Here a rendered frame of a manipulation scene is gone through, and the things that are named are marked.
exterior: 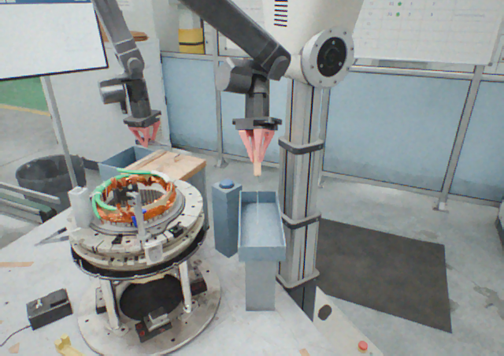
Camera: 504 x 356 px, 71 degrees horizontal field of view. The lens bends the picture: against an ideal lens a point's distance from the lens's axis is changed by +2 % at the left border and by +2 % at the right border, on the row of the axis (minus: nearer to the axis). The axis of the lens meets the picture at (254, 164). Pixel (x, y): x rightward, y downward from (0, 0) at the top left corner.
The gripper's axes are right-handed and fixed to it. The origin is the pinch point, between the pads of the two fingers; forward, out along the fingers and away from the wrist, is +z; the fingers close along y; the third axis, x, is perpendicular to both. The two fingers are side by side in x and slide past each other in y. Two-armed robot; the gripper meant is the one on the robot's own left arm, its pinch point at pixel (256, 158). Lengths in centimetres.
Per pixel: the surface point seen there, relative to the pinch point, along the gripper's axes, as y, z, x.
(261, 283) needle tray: -4.1, 33.4, 10.9
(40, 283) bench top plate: -69, 39, -10
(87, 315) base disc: -45, 42, -11
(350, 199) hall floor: -35, 35, 228
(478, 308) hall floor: 52, 82, 159
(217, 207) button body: -25.2, 15.9, 20.2
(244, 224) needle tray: -8.0, 17.6, 8.2
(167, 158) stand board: -45.6, 0.6, 19.1
